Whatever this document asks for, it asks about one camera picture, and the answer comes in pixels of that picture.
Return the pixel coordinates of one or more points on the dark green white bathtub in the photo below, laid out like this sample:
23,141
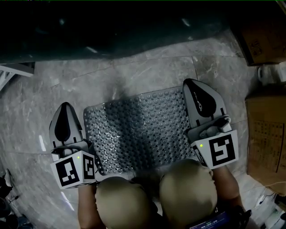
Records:
111,29

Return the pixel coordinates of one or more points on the plain brown cardboard box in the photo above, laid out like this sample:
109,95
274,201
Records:
261,40

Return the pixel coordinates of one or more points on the cardboard box with label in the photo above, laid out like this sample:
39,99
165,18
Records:
268,138

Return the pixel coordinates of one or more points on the white mug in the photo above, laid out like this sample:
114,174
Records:
271,73

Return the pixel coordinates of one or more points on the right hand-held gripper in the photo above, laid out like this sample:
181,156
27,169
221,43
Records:
221,149

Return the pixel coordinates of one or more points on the person's right forearm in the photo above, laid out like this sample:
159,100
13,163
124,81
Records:
225,187

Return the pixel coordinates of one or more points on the person's left forearm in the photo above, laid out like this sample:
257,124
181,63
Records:
86,208

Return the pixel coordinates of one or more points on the black device with screen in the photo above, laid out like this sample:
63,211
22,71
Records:
214,221

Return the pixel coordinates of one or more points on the grey perforated bath mat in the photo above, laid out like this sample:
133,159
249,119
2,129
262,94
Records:
138,129

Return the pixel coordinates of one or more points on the grey marble floor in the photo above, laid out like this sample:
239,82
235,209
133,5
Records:
67,85

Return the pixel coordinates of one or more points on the person's olive trousers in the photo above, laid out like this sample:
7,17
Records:
187,194

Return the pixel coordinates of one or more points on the white power strip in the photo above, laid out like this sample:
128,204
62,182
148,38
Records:
262,199

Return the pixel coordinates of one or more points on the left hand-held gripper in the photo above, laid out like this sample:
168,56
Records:
71,170

